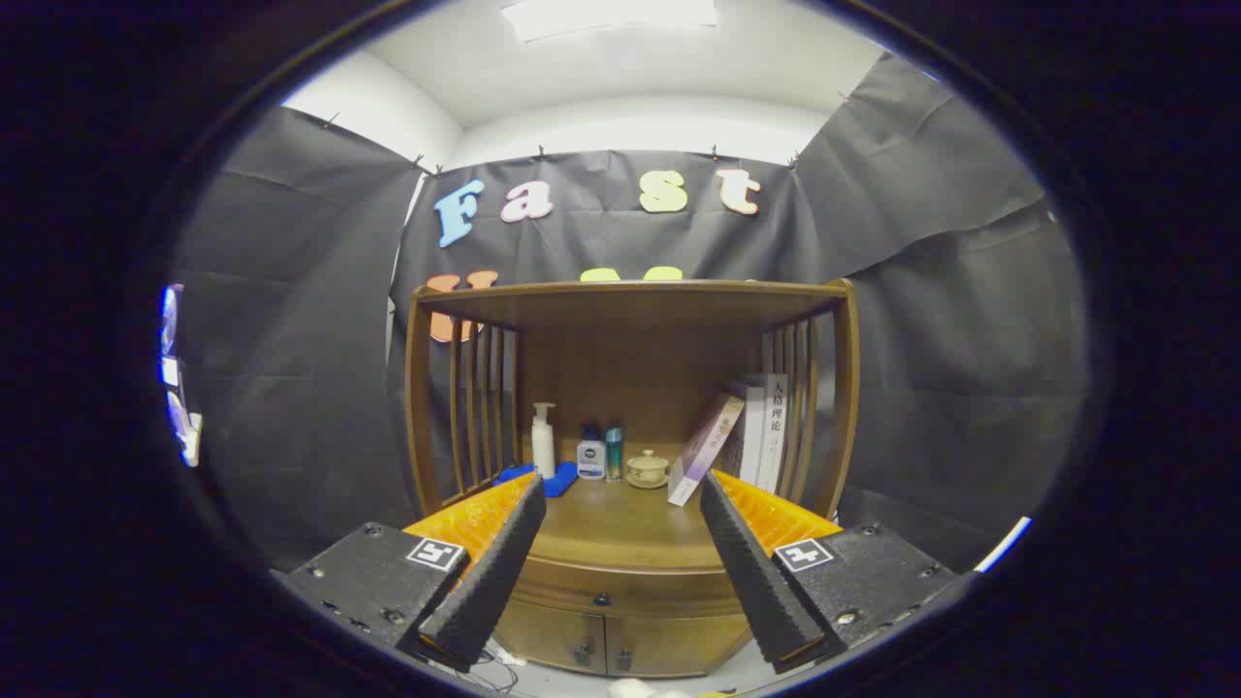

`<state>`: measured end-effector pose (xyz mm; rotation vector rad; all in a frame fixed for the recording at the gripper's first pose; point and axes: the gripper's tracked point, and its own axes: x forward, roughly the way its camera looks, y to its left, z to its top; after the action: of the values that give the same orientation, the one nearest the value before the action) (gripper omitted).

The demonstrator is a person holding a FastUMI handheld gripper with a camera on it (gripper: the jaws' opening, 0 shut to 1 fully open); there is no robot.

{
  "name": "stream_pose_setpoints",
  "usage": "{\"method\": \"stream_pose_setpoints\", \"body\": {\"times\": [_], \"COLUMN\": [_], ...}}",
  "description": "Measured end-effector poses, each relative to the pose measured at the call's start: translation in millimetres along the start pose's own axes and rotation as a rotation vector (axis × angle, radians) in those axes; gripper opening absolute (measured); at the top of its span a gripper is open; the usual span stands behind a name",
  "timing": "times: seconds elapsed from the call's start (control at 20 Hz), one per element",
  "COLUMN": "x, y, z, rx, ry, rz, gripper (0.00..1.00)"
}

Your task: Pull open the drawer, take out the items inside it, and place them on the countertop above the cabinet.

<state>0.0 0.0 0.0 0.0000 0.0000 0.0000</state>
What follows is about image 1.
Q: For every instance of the blue cloth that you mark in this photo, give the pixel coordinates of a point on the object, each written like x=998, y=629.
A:
x=557, y=480

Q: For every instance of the wooden cabinet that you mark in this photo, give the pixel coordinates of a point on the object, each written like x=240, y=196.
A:
x=630, y=368

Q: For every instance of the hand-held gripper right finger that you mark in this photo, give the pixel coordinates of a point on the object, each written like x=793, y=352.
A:
x=761, y=582

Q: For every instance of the wooden cabinet door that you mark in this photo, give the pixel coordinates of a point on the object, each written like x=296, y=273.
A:
x=669, y=645
x=557, y=635

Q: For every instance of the wooden drawer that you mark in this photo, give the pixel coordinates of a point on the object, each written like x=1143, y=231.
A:
x=630, y=586

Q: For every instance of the ceiling light panel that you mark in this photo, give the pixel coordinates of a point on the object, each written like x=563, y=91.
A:
x=606, y=17

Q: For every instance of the teal bottle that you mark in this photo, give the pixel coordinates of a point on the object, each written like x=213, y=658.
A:
x=615, y=456

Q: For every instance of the wooden countertop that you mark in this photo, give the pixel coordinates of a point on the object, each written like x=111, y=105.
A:
x=620, y=528

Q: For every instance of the plain white book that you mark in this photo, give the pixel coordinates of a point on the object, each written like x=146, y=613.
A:
x=754, y=427

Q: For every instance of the purple and white book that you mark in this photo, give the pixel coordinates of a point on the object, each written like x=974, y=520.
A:
x=703, y=451

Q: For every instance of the beige lidded teacup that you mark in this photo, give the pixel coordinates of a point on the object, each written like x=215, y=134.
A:
x=648, y=470

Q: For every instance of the white lotion bottle blue cap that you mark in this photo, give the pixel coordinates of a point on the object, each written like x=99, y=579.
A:
x=590, y=458

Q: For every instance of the white pump bottle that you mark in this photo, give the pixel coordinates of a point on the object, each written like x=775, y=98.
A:
x=544, y=451

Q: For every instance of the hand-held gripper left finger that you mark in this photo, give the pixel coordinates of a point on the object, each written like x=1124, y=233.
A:
x=494, y=582

